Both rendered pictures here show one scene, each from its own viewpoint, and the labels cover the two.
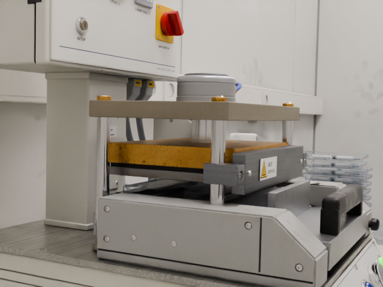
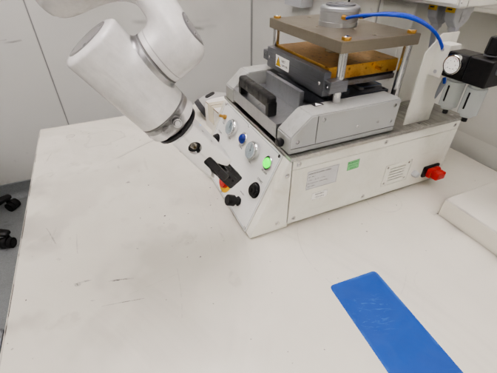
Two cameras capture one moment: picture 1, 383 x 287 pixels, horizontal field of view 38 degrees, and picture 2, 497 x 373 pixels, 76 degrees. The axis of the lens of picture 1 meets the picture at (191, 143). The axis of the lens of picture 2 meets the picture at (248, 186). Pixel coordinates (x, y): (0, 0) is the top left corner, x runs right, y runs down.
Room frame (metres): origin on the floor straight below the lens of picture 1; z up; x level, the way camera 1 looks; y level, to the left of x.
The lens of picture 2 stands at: (1.06, -0.70, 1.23)
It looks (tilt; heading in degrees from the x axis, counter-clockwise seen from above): 36 degrees down; 129
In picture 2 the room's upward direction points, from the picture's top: straight up
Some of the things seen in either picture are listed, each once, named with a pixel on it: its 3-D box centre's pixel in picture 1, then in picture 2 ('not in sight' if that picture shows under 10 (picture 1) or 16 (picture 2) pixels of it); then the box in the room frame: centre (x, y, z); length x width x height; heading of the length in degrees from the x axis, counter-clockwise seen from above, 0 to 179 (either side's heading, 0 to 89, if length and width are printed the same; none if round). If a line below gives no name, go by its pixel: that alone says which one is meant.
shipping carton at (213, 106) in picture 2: not in sight; (237, 113); (0.39, 0.05, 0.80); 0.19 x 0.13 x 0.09; 64
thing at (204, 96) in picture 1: (191, 122); (353, 38); (0.77, 0.00, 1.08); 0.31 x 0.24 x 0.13; 153
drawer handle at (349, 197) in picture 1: (343, 206); (256, 94); (0.66, -0.18, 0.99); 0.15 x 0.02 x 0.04; 153
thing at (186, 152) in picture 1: (208, 136); (336, 47); (0.75, -0.02, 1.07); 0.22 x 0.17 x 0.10; 153
